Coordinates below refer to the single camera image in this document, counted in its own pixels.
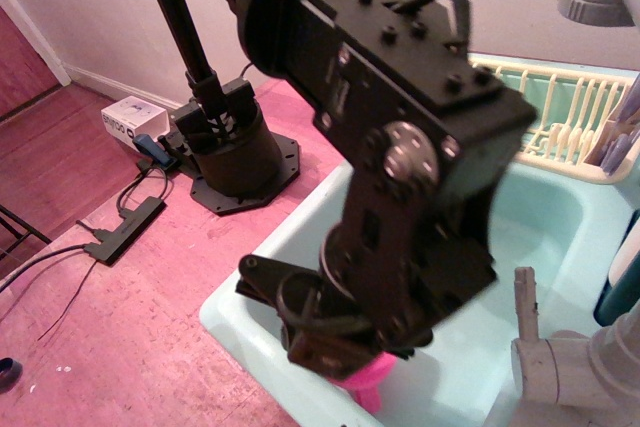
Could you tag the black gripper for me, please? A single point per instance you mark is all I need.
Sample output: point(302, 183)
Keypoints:
point(322, 329)

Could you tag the pink plastic cup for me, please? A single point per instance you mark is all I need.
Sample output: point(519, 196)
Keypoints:
point(363, 386)

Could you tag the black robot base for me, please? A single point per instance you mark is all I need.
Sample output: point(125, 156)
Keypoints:
point(221, 140)

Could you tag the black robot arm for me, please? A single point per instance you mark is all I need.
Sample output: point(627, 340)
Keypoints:
point(429, 138)

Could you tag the light teal toy sink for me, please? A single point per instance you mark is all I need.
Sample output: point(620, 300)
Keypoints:
point(564, 220)

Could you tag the black usb hub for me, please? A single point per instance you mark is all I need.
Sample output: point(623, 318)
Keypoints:
point(112, 245)

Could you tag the beige toy faucet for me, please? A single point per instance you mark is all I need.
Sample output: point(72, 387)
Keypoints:
point(569, 379)

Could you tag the blue clamp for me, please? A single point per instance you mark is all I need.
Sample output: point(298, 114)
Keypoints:
point(147, 146)

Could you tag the white oculus box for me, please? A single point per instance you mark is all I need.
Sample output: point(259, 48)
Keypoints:
point(131, 116)

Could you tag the dark teal bottle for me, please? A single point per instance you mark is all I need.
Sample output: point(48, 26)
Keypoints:
point(621, 290)

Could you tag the black tape roll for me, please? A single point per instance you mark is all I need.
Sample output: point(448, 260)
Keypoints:
point(10, 373)

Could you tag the cream dish rack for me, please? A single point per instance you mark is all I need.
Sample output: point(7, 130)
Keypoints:
point(573, 105)

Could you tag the purple utensils in rack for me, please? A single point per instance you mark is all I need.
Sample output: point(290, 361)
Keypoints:
point(623, 133)

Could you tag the black metal stand frame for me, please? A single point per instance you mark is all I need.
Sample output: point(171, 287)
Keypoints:
point(20, 230)

